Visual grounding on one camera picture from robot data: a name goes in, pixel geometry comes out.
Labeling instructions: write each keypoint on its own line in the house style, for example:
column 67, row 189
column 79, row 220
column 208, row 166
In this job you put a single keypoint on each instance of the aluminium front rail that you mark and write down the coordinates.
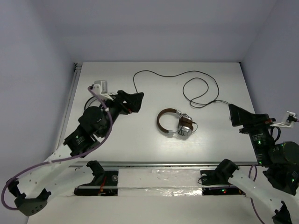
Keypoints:
column 130, row 164

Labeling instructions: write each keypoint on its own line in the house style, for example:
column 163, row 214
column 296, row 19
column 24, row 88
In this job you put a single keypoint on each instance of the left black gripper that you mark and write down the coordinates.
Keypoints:
column 122, row 101

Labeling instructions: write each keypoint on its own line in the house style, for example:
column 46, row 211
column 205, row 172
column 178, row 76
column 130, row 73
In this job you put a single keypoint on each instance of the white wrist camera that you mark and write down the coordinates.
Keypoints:
column 100, row 89
column 288, row 121

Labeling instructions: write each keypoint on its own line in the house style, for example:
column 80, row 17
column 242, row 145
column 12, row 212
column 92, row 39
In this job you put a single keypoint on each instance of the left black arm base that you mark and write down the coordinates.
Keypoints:
column 104, row 182

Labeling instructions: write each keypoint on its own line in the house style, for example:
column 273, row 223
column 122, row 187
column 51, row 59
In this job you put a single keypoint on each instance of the white black headphones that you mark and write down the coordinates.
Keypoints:
column 93, row 99

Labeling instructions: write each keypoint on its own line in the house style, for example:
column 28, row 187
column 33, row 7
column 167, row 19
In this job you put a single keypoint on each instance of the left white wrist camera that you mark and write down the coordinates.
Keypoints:
column 100, row 89

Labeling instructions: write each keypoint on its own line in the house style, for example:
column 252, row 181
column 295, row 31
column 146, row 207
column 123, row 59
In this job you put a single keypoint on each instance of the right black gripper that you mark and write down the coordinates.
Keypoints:
column 239, row 115

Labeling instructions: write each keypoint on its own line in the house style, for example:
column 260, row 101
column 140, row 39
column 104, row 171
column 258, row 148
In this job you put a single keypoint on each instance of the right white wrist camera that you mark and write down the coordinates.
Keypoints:
column 288, row 121

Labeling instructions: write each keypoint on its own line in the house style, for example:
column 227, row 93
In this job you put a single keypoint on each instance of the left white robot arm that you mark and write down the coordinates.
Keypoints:
column 30, row 190

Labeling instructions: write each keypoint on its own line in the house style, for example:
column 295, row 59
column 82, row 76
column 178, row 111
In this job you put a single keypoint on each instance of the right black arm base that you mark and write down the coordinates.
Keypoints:
column 214, row 186

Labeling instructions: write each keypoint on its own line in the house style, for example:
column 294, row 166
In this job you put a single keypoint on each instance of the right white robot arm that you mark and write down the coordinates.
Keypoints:
column 280, row 160

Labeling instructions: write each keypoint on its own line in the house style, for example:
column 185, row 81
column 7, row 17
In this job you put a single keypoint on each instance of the aluminium left rail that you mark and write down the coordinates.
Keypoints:
column 68, row 106

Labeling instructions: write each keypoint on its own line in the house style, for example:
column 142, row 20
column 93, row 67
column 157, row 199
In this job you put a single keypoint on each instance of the brown silver headphones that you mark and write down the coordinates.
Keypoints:
column 184, row 124

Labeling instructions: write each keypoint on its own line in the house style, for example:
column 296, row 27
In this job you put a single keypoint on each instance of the aluminium rail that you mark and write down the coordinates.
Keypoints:
column 130, row 164
column 68, row 106

